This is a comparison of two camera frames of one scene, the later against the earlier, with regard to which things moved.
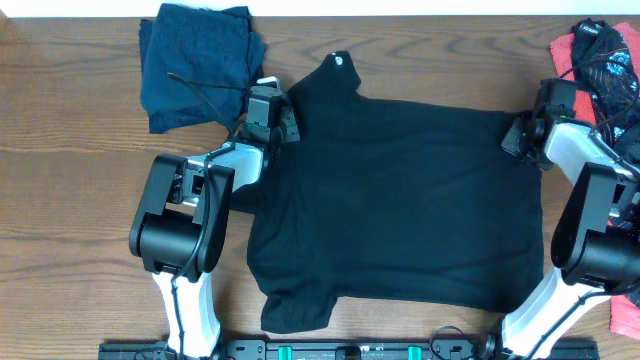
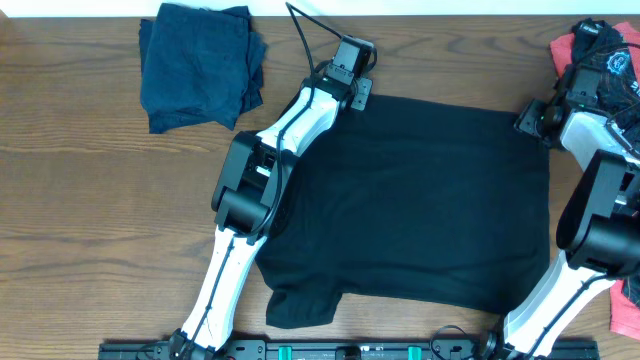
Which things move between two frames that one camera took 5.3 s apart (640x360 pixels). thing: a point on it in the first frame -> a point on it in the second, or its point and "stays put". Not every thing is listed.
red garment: (624, 314) stays put
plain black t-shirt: (392, 200) stays put
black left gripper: (288, 126) -> (362, 95)
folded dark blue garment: (197, 65) stays put
